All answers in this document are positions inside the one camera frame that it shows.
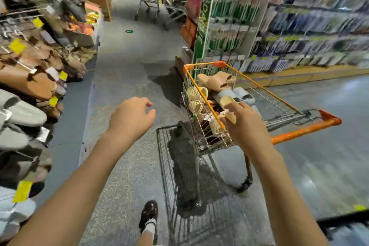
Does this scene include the person's left hand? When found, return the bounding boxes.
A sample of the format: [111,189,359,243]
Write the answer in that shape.
[106,96,157,147]

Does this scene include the person's right hand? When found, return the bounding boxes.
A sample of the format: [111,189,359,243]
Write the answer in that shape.
[220,101,274,157]

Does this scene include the grey slippers pair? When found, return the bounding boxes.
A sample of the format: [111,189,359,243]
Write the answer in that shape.
[213,86,256,106]

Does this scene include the brown slippers pair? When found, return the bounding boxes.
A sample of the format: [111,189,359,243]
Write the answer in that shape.
[197,110,224,140]
[197,71,238,93]

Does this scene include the orange metal shopping cart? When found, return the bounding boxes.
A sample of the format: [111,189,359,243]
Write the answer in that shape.
[181,60,343,208]

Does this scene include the wall display of slippers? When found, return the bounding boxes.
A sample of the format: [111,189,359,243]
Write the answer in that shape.
[0,0,101,243]

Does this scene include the person's left forearm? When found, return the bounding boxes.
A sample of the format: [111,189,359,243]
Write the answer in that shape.
[8,136,127,246]

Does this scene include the person's right forearm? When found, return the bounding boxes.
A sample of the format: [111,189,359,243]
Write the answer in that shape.
[248,148,331,246]

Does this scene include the long shelf with yellow base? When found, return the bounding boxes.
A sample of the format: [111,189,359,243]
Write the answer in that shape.
[236,0,369,88]

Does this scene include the person's black shoe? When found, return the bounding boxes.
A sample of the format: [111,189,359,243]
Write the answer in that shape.
[138,200,159,233]

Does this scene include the person's white sock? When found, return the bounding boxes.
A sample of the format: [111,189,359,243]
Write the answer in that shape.
[142,219,158,236]

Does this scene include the plain metal cart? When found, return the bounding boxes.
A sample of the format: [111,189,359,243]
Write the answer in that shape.
[161,0,191,30]

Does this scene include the cardboard tray of sandals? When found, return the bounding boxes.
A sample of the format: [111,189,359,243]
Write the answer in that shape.
[62,0,101,48]

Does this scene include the stack of orange boxes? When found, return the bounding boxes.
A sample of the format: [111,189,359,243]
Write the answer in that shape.
[181,17,198,49]

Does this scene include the white green toothbrush stand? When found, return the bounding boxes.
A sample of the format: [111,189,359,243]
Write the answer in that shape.
[176,0,273,79]

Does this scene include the hanging green toothbrush packs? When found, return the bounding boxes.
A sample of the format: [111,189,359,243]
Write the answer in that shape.
[207,0,269,62]

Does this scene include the rows of blue toothbrush packets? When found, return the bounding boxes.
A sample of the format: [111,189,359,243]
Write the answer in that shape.
[245,0,369,73]

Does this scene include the red side poster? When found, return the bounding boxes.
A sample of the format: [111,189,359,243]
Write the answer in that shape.
[186,0,204,22]

